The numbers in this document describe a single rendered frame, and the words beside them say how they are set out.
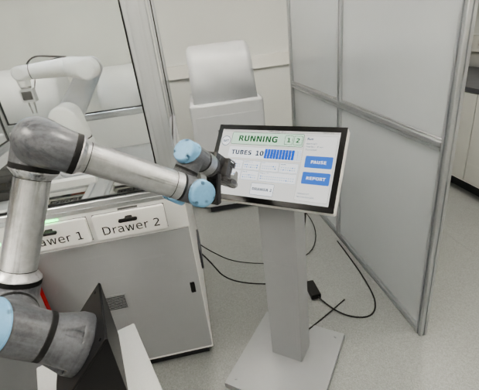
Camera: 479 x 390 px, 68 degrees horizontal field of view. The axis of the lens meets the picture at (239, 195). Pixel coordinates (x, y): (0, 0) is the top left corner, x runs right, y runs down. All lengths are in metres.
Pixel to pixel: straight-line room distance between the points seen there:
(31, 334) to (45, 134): 0.44
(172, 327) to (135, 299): 0.26
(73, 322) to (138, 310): 0.88
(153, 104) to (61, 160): 0.61
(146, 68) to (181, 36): 3.20
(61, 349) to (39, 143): 0.46
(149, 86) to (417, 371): 1.73
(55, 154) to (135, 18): 0.67
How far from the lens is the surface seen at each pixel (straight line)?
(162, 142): 1.42
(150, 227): 1.55
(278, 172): 1.31
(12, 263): 1.04
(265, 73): 4.73
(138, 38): 1.37
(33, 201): 1.00
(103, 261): 1.68
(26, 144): 0.88
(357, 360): 2.03
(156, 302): 1.80
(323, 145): 1.30
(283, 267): 1.57
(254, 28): 4.67
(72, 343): 0.96
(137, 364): 1.11
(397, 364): 2.06
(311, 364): 1.95
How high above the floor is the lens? 1.56
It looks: 25 degrees down
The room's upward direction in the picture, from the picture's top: 7 degrees counter-clockwise
